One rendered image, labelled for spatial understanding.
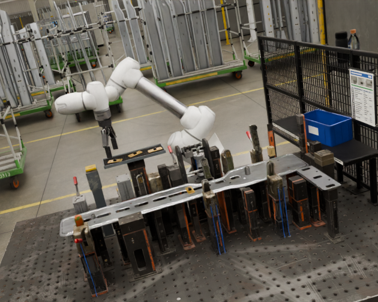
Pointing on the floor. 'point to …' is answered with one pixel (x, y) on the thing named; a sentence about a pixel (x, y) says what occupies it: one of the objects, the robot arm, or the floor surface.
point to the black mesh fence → (324, 96)
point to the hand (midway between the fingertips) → (112, 151)
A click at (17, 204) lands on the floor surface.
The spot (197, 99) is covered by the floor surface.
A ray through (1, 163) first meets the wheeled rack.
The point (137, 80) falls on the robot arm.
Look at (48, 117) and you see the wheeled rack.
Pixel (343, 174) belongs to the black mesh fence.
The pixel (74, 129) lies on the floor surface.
